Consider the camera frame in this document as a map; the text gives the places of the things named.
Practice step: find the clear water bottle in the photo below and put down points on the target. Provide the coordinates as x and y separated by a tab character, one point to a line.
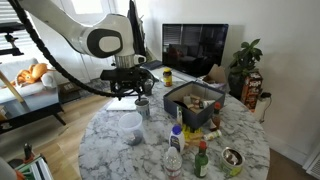
173	164

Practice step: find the potted green plant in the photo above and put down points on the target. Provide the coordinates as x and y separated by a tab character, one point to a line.
244	62

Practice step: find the yellow packet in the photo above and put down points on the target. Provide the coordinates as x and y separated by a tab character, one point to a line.
192	137

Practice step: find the orange plush toy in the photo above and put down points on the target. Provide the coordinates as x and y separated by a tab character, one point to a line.
36	72

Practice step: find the white blue-capped bottle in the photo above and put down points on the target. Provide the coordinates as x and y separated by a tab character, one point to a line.
176	138

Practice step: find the black television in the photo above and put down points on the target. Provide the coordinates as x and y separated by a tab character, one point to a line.
193	48

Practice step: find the dark grey cup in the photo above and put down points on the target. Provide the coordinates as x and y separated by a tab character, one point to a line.
148	87

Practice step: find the orange snack box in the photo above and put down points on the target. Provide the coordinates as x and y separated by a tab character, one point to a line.
251	90

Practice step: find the yellow-lid supplement jar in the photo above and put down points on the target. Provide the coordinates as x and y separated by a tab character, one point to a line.
167	77

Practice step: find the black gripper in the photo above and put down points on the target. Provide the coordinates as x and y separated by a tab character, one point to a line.
127	81

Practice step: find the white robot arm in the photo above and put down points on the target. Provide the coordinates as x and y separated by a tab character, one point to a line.
112	36

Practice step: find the small white tube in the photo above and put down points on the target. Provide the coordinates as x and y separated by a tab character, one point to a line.
212	135

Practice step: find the black coffee table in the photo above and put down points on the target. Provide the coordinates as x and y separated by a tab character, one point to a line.
34	107

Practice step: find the translucent plastic cup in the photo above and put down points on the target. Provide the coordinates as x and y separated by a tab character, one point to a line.
131	126

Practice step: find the open green tin can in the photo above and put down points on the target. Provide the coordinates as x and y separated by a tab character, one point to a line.
231	161

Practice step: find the white folded napkin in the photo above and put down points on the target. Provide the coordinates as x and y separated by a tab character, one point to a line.
127	103

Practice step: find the dark blue box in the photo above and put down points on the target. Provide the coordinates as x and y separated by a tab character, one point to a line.
196	101

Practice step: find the small red-capped sauce bottle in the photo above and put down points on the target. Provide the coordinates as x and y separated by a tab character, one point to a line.
215	120

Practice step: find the metallic cup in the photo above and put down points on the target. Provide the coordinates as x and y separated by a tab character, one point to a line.
142	107

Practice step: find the green glass bottle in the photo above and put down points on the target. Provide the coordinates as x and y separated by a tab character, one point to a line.
201	161

